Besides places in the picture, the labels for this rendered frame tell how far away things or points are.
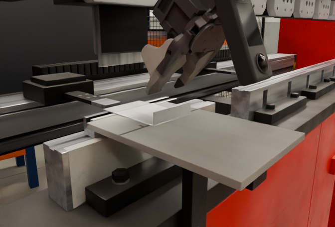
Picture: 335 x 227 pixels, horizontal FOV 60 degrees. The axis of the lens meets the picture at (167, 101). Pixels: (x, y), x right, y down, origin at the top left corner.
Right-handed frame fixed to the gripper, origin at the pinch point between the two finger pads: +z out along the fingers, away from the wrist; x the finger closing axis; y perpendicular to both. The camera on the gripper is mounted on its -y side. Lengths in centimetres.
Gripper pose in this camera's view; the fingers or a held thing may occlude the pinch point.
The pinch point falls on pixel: (168, 88)
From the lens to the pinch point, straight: 45.2
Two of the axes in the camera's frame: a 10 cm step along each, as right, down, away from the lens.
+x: -6.7, 1.8, -7.2
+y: -5.7, -7.5, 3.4
